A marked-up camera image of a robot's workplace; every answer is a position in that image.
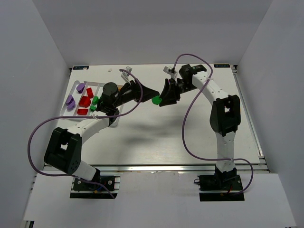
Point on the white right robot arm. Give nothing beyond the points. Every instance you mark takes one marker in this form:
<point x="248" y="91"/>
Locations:
<point x="225" y="114"/>

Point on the purple curved lego brick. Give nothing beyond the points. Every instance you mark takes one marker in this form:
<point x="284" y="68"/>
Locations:
<point x="71" y="106"/>

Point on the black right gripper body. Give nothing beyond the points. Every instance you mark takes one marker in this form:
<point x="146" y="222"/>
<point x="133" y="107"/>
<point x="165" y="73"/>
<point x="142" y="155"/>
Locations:
<point x="175" y="89"/>

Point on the red curved lego brick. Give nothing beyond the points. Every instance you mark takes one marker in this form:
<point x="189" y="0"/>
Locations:
<point x="90" y="93"/>

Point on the red arched lego brick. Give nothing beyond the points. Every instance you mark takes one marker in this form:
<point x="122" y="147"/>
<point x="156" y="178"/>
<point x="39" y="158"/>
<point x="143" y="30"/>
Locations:
<point x="85" y="101"/>

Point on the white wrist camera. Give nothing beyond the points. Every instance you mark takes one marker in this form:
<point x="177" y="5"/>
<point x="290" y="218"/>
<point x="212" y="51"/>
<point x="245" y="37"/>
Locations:
<point x="125" y="74"/>
<point x="171" y="71"/>

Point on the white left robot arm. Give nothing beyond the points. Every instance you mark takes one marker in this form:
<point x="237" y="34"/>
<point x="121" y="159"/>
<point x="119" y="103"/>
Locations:
<point x="65" y="145"/>

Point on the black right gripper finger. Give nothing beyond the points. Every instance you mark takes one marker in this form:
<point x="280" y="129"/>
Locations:
<point x="172" y="84"/>
<point x="168" y="96"/>

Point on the purple rounded lego brick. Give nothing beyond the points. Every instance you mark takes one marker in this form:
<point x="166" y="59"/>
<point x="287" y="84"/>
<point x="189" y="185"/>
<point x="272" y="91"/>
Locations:
<point x="80" y="88"/>

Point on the green hollow lego brick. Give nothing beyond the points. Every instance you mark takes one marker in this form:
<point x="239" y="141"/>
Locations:
<point x="156" y="100"/>

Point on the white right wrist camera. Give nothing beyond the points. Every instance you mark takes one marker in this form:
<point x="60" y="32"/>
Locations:
<point x="171" y="71"/>

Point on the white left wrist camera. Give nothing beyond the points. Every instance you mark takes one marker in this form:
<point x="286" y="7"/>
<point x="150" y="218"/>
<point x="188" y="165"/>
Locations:
<point x="125" y="74"/>

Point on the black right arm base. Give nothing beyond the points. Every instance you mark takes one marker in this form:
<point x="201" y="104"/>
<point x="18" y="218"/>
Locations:
<point x="211" y="191"/>

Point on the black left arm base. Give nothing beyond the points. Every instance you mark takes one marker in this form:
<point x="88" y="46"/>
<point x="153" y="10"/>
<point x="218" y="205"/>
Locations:
<point x="83" y="190"/>

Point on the small green lego brick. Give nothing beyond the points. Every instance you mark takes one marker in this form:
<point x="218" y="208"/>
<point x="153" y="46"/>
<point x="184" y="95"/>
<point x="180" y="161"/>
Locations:
<point x="92" y="108"/>

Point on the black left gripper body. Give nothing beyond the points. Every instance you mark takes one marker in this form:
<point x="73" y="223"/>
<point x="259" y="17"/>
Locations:
<point x="138" y="90"/>

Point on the white divided sorting tray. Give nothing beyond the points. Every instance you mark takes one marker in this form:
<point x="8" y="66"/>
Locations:
<point x="70" y="117"/>

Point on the green long lego brick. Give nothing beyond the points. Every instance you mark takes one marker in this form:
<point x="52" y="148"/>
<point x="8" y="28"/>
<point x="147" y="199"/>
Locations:
<point x="95" y="100"/>

